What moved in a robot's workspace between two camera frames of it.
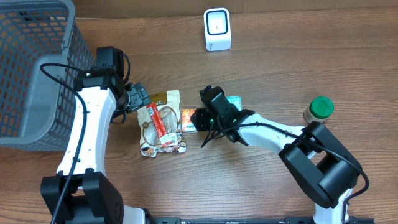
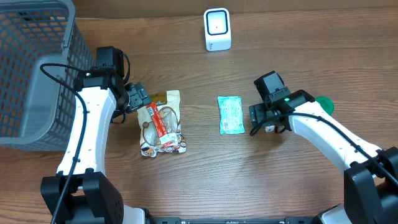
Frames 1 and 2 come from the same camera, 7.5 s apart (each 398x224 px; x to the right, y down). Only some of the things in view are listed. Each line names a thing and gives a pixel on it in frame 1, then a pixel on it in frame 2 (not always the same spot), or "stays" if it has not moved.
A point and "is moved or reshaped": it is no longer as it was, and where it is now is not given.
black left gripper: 138,97 stays
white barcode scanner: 217,29 stays
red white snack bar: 165,138 stays
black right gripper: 200,119 to 257,115
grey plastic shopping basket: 41,50 stays
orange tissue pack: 188,125 is moved or reshaped
